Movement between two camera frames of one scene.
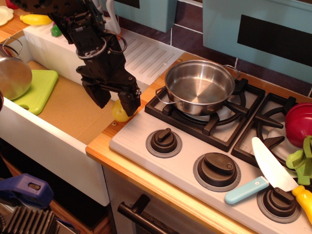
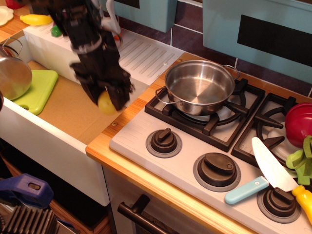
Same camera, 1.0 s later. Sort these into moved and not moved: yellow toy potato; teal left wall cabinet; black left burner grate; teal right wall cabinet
Moved: yellow toy potato
Not moved: black left burner grate; teal right wall cabinet; teal left wall cabinet
